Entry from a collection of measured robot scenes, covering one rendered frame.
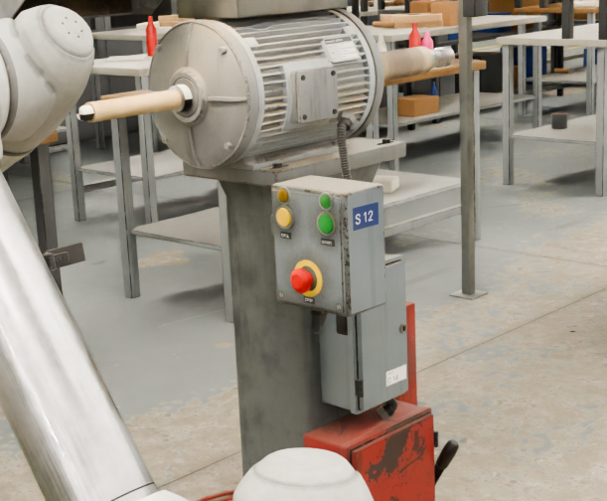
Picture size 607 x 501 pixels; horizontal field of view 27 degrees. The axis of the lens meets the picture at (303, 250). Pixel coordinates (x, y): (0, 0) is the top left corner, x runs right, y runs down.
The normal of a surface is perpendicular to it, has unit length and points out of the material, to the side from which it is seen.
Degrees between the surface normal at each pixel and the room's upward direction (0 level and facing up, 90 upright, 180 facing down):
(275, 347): 90
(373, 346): 90
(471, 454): 0
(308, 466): 6
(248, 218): 90
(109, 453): 55
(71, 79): 120
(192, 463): 0
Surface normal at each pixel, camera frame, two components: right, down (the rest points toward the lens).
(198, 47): -0.64, 0.08
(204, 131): -0.62, 0.33
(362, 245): 0.74, 0.13
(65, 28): 0.68, -0.51
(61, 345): 0.57, -0.44
